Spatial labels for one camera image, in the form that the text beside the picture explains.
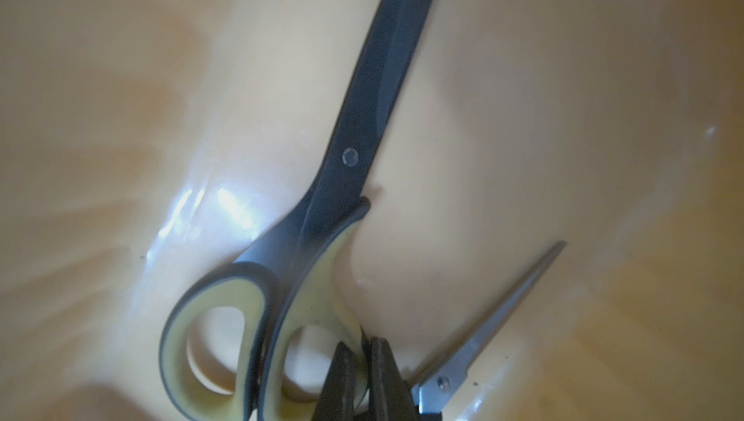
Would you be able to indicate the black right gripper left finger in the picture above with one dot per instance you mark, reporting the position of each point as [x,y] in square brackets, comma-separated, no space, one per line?
[337,398]

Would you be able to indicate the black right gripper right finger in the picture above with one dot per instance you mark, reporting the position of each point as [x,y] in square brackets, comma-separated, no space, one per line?
[390,397]

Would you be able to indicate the small grey scissors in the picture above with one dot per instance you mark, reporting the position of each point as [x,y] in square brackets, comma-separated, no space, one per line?
[438,383]

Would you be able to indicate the yellow grip black scissors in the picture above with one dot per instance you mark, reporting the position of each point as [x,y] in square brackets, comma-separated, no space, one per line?
[284,280]

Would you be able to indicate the yellow storage box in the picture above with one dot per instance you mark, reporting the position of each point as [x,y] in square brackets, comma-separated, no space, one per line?
[145,142]

